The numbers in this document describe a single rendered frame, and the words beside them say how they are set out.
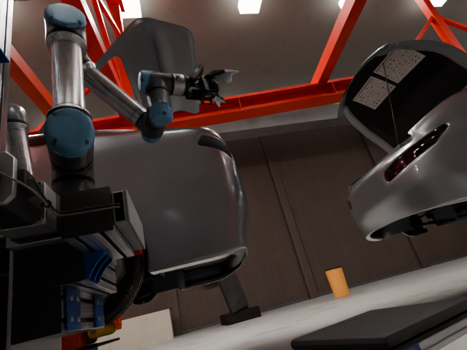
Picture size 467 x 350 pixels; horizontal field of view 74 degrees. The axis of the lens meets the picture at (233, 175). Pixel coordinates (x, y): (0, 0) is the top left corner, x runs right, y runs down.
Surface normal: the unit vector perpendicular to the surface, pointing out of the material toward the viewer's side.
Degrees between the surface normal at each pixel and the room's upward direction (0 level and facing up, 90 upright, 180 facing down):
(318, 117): 90
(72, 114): 98
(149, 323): 90
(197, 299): 90
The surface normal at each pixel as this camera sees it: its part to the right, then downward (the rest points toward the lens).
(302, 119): 0.15, -0.41
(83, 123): 0.41, -0.32
